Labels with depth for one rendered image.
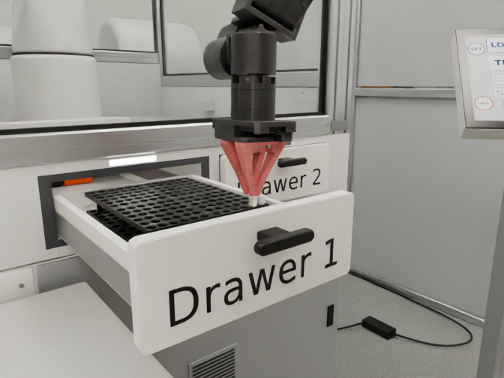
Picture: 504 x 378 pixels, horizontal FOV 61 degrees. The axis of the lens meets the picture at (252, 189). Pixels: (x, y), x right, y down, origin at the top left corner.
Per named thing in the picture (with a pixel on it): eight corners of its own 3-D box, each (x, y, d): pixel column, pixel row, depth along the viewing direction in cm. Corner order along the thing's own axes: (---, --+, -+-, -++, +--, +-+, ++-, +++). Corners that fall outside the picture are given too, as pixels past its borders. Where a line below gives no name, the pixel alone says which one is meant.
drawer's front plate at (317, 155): (328, 190, 99) (330, 143, 97) (226, 213, 82) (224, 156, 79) (322, 189, 101) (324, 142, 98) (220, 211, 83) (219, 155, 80)
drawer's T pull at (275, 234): (315, 241, 45) (316, 228, 44) (260, 258, 40) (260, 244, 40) (292, 232, 47) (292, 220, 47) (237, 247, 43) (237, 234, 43)
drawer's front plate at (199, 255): (349, 272, 56) (355, 191, 53) (142, 358, 38) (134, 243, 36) (340, 268, 57) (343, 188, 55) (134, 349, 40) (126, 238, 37)
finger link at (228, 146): (250, 205, 52) (250, 127, 50) (218, 193, 57) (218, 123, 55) (292, 198, 56) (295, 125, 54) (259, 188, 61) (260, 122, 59)
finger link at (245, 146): (243, 202, 53) (244, 126, 51) (213, 192, 58) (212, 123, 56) (285, 196, 57) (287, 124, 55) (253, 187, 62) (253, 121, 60)
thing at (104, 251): (331, 261, 56) (334, 216, 54) (149, 328, 40) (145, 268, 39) (181, 199, 86) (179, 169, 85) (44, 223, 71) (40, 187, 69)
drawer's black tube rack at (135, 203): (268, 248, 59) (268, 203, 58) (151, 283, 49) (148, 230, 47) (187, 211, 76) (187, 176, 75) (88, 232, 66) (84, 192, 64)
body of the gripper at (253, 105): (256, 138, 49) (256, 72, 48) (211, 132, 57) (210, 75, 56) (298, 136, 53) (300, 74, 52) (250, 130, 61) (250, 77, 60)
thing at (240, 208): (268, 208, 58) (268, 204, 58) (148, 235, 48) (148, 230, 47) (260, 205, 60) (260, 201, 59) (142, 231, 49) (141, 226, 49)
